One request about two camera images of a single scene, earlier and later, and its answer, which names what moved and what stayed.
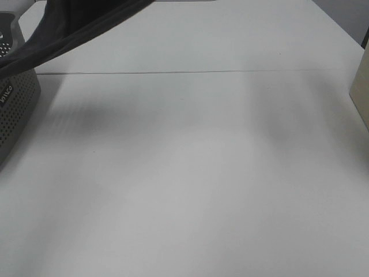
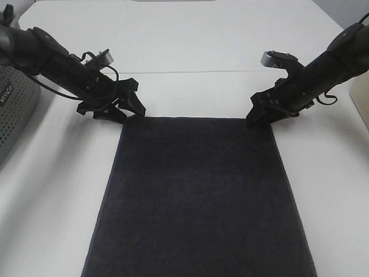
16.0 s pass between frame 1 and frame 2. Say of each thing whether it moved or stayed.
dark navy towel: moved
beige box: stayed
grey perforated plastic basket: stayed
